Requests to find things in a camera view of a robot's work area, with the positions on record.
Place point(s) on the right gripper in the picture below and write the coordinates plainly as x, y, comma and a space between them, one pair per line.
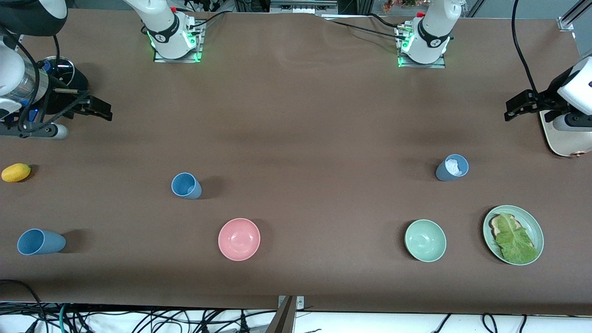
66, 98

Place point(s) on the colourful small object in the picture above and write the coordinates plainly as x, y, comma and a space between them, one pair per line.
397, 4

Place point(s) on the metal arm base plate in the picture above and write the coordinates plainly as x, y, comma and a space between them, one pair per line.
178, 58
421, 65

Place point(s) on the crumpled white paper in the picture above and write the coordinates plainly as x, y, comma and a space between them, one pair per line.
453, 166

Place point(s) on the pale green bowl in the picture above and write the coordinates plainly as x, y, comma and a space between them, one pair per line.
425, 240

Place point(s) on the grey metal box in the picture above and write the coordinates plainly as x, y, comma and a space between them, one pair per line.
303, 5

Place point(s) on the glass lid blue knob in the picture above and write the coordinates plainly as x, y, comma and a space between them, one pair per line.
64, 69

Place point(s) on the blue plastic cup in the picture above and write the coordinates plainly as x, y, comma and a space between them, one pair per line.
443, 173
186, 185
40, 242

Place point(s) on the aluminium frame profile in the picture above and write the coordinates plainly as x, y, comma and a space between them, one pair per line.
568, 21

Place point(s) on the pale green plate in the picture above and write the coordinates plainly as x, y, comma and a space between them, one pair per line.
532, 222

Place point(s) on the yellow toy lemon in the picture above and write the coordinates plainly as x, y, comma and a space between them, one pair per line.
16, 172

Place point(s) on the green lettuce leaf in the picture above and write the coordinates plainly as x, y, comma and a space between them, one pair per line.
515, 243

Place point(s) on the dark metal bar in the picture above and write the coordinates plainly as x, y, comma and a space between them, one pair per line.
283, 319

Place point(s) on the pink bowl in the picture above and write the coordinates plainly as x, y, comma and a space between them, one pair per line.
239, 239

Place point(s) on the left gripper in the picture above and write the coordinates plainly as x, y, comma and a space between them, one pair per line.
546, 100

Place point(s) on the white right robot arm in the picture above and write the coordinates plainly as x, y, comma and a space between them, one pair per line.
162, 27

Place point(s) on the brown table cover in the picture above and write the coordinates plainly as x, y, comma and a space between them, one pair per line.
296, 115

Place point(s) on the cream cutting board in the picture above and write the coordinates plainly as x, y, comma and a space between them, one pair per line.
569, 145

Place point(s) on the small metal bracket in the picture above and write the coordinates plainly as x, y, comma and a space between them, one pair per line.
299, 303

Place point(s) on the toast bread slice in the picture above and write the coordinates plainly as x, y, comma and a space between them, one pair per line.
496, 225

